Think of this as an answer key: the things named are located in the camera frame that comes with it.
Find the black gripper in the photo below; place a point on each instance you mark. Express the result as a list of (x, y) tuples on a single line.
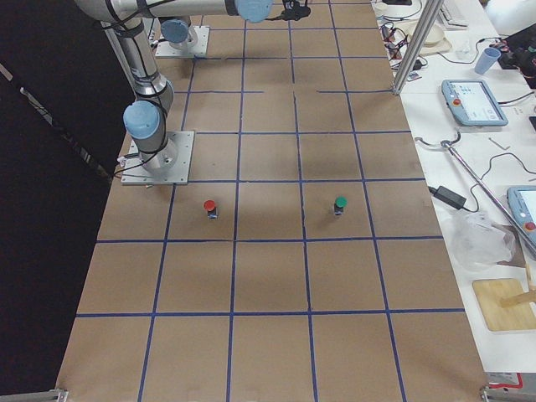
[(296, 6)]

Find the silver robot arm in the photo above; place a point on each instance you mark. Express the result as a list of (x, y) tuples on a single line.
[(124, 17), (146, 118)]

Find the green push button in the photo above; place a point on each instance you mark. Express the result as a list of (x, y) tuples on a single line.
[(339, 205)]

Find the red push button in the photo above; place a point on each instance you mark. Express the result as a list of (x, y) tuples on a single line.
[(211, 209)]

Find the wooden board stand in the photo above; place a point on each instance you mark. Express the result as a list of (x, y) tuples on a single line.
[(505, 305)]

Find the white bowl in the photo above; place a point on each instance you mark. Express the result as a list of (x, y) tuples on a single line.
[(435, 42)]

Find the far teach pendant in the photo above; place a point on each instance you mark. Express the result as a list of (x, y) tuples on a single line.
[(472, 103)]

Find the teach pendant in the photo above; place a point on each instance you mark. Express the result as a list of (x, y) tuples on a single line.
[(472, 103), (521, 201)]

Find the blue plastic cup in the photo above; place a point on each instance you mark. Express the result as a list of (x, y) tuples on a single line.
[(486, 60)]

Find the metal walking cane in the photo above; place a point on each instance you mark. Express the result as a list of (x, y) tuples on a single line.
[(448, 145)]

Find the black power adapter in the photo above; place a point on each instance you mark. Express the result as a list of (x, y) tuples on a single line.
[(449, 197)]

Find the clear plastic bag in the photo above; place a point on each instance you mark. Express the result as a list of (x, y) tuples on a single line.
[(475, 241)]

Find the near teach pendant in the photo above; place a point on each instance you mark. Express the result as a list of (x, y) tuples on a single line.
[(521, 201)]

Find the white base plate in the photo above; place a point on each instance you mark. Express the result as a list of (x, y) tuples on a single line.
[(169, 166), (194, 47)]

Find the aluminium frame post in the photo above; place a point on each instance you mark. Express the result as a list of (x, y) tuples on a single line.
[(422, 29)]

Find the right corner bracket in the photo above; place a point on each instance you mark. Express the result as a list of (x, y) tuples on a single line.
[(504, 394)]

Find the corner bracket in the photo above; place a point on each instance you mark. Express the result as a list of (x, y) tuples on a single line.
[(53, 395), (504, 394)]

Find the left corner bracket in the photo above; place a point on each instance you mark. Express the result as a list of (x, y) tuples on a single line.
[(53, 395)]

